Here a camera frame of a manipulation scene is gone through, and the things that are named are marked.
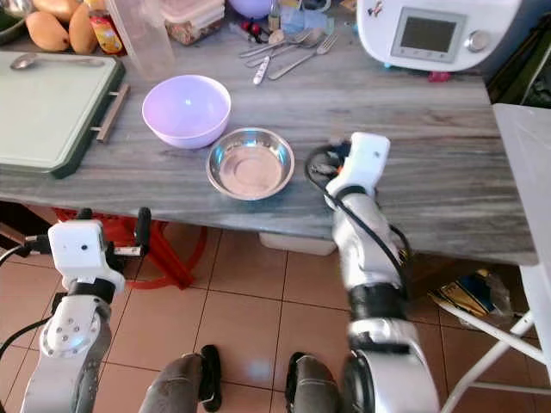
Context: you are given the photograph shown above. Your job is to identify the small red fruits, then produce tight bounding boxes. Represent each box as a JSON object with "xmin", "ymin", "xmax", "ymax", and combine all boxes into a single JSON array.
[{"xmin": 239, "ymin": 20, "xmax": 266, "ymax": 41}]

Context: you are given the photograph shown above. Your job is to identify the white kitchen appliance with screen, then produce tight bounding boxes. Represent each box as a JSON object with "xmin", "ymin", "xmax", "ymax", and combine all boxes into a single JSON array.
[{"xmin": 356, "ymin": 0, "xmax": 519, "ymax": 74}]

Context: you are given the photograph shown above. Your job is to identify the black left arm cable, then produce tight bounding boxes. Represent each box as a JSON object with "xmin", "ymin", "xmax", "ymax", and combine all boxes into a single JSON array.
[{"xmin": 0, "ymin": 244, "xmax": 54, "ymax": 358}]

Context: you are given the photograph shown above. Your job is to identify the bottle with red yellow label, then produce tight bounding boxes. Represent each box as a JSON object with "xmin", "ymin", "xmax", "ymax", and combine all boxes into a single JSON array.
[{"xmin": 87, "ymin": 0, "xmax": 127, "ymax": 56}]

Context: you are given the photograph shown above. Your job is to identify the food box with pink lid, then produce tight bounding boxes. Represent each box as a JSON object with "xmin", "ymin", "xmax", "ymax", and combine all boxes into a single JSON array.
[{"xmin": 161, "ymin": 0, "xmax": 226, "ymax": 46}]

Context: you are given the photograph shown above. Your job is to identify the long metal spoon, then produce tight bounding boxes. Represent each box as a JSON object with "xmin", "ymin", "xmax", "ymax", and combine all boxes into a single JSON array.
[{"xmin": 245, "ymin": 28, "xmax": 320, "ymax": 69}]

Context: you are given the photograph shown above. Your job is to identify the red plastic stool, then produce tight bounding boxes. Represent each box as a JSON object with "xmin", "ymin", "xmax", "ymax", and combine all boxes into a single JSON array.
[{"xmin": 50, "ymin": 206, "xmax": 209, "ymax": 292}]

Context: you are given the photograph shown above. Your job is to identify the dark bowl with greens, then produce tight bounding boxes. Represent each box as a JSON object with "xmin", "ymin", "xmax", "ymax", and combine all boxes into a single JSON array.
[{"xmin": 0, "ymin": 0, "xmax": 29, "ymax": 45}]

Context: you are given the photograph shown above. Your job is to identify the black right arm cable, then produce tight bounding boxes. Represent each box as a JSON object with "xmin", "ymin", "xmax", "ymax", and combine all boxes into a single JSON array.
[{"xmin": 305, "ymin": 145, "xmax": 412, "ymax": 289}]

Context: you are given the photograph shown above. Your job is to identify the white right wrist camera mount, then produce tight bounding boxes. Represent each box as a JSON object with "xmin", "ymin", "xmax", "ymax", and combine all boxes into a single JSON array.
[{"xmin": 325, "ymin": 131, "xmax": 392, "ymax": 209}]

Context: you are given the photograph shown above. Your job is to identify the pale green cutting board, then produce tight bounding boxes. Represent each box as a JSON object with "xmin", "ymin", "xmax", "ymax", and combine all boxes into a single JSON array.
[{"xmin": 0, "ymin": 49, "xmax": 132, "ymax": 180}]

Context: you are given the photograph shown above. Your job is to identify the stainless steel bowl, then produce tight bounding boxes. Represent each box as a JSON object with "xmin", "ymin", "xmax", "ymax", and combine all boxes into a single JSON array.
[{"xmin": 206, "ymin": 126, "xmax": 296, "ymax": 202}]

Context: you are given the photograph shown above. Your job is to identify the metal spoon on board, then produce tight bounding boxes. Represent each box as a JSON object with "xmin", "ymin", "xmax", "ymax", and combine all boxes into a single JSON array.
[{"xmin": 9, "ymin": 52, "xmax": 106, "ymax": 71}]

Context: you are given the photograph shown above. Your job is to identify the robot left leg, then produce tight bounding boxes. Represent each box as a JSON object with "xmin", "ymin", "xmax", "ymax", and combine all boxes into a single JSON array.
[{"xmin": 137, "ymin": 344, "xmax": 223, "ymax": 413}]

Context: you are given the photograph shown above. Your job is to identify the round purple object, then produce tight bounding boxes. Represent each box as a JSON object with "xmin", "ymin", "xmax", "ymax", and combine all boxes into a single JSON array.
[{"xmin": 227, "ymin": 0, "xmax": 274, "ymax": 21}]

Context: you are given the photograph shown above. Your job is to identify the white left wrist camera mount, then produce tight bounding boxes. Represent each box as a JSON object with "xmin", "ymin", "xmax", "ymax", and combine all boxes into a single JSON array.
[{"xmin": 47, "ymin": 219, "xmax": 127, "ymax": 299}]

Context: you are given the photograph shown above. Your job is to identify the knife with white handle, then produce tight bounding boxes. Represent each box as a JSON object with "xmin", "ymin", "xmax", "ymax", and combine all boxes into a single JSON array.
[{"xmin": 252, "ymin": 53, "xmax": 275, "ymax": 87}]

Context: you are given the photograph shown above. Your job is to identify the blue clear plastic bag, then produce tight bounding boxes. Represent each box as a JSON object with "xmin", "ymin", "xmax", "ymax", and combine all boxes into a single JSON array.
[{"xmin": 275, "ymin": 3, "xmax": 330, "ymax": 33}]

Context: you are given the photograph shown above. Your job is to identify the white box under table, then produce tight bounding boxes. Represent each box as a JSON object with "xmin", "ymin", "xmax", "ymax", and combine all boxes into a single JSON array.
[{"xmin": 257, "ymin": 231, "xmax": 338, "ymax": 257}]

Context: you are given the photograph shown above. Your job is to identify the lilac plastic bowl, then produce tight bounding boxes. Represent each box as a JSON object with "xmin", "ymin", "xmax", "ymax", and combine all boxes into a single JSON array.
[{"xmin": 141, "ymin": 74, "xmax": 233, "ymax": 151}]

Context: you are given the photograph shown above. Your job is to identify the metal fork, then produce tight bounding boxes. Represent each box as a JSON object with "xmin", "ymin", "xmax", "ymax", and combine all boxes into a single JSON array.
[{"xmin": 266, "ymin": 33, "xmax": 340, "ymax": 82}]

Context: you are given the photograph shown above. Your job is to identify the robot leg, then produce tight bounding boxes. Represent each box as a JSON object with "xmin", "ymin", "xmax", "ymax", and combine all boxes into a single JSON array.
[
  {"xmin": 137, "ymin": 344, "xmax": 223, "ymax": 413},
  {"xmin": 284, "ymin": 351, "xmax": 347, "ymax": 413}
]

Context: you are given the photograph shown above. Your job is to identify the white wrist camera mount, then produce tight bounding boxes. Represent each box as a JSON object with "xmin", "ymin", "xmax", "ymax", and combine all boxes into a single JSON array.
[
  {"xmin": 325, "ymin": 131, "xmax": 392, "ymax": 209},
  {"xmin": 47, "ymin": 219, "xmax": 127, "ymax": 299}
]

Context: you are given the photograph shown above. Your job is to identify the clear plastic jug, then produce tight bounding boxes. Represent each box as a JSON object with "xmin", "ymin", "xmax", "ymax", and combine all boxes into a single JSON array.
[{"xmin": 107, "ymin": 0, "xmax": 178, "ymax": 82}]

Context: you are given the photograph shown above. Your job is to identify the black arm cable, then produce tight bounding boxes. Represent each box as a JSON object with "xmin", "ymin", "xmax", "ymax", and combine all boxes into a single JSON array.
[
  {"xmin": 305, "ymin": 145, "xmax": 412, "ymax": 289},
  {"xmin": 0, "ymin": 244, "xmax": 54, "ymax": 358}
]

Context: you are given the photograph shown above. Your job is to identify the robot right leg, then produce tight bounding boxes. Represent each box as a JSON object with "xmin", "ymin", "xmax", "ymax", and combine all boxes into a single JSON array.
[{"xmin": 284, "ymin": 351, "xmax": 347, "ymax": 413}]

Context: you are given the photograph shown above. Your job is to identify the white metal frame table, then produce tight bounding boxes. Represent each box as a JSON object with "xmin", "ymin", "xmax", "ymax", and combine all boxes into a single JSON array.
[{"xmin": 437, "ymin": 102, "xmax": 551, "ymax": 413}]

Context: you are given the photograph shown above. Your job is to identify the yellow mango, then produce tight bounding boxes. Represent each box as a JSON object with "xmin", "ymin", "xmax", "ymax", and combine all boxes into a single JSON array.
[
  {"xmin": 25, "ymin": 10, "xmax": 71, "ymax": 53},
  {"xmin": 34, "ymin": 0, "xmax": 84, "ymax": 23},
  {"xmin": 68, "ymin": 3, "xmax": 98, "ymax": 56}
]

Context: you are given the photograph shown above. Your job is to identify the blue yellow plastic bag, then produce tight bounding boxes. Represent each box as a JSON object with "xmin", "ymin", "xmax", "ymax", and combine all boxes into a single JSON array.
[{"xmin": 429, "ymin": 269, "xmax": 516, "ymax": 326}]

